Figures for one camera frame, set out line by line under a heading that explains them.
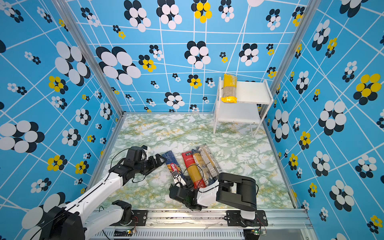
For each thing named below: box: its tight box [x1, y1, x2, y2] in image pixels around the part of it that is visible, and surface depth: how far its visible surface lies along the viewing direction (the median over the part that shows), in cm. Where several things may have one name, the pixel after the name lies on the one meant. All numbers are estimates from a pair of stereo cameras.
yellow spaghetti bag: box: [221, 73, 238, 103], surface depth 82 cm
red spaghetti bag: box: [181, 151, 207, 190], surface depth 88 cm
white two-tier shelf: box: [213, 77, 274, 138], surface depth 90 cm
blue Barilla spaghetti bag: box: [161, 150, 187, 188], surface depth 88 cm
